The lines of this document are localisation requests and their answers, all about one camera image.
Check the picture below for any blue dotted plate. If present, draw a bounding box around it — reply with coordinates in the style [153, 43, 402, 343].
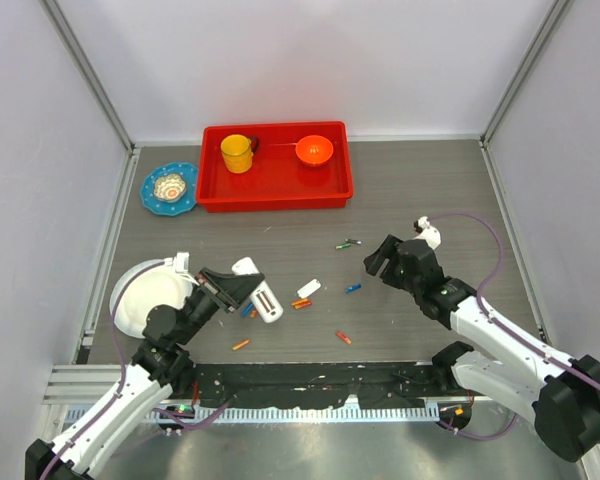
[140, 162, 199, 217]

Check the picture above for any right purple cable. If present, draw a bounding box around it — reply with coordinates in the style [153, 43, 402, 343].
[427, 211, 600, 441]

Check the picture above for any small patterned bowl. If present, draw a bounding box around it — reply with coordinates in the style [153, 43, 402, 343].
[153, 173, 187, 203]

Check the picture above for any orange bowl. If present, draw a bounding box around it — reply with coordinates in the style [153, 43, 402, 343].
[295, 135, 334, 167]

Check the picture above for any orange battery front left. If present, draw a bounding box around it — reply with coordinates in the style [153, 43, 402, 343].
[232, 339, 250, 351]

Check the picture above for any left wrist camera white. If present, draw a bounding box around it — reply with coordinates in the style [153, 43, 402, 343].
[163, 252, 199, 286]

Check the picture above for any white remote control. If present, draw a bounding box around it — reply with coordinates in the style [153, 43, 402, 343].
[231, 257, 284, 324]

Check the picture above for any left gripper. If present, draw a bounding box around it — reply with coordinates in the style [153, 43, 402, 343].
[176, 266, 263, 344]

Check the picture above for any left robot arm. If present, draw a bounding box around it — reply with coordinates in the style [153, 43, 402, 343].
[24, 268, 265, 479]

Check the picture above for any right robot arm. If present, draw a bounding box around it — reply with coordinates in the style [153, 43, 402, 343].
[363, 235, 600, 462]

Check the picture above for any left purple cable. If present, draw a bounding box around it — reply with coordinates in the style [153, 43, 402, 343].
[37, 304, 234, 480]

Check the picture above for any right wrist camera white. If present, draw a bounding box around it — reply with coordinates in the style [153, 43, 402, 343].
[414, 216, 441, 250]

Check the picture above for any aluminium frame rail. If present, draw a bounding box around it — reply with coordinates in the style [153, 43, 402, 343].
[43, 364, 121, 405]

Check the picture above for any red plastic tray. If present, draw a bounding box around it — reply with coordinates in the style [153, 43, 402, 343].
[196, 121, 354, 213]

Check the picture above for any white battery cover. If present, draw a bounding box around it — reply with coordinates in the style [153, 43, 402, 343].
[297, 279, 321, 298]

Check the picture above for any yellow mug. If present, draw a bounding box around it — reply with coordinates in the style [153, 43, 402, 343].
[220, 134, 260, 174]

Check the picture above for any purple cable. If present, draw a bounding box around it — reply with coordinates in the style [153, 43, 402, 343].
[427, 211, 600, 441]
[37, 304, 234, 480]

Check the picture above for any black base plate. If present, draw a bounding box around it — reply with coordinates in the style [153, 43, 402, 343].
[135, 360, 492, 409]

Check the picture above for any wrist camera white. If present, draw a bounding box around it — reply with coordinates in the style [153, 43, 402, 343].
[163, 252, 199, 286]
[414, 216, 441, 250]

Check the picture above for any white slotted cable duct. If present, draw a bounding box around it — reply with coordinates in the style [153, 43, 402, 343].
[64, 404, 440, 424]

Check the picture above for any orange battery right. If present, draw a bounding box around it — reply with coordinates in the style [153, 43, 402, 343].
[335, 331, 352, 345]

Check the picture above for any white paper plate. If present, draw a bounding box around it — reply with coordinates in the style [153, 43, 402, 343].
[109, 257, 193, 339]

